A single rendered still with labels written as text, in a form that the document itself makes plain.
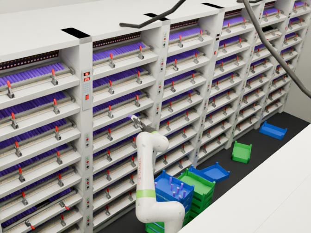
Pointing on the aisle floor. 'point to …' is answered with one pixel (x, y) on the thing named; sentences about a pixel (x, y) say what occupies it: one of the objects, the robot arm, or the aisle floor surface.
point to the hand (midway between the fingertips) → (135, 119)
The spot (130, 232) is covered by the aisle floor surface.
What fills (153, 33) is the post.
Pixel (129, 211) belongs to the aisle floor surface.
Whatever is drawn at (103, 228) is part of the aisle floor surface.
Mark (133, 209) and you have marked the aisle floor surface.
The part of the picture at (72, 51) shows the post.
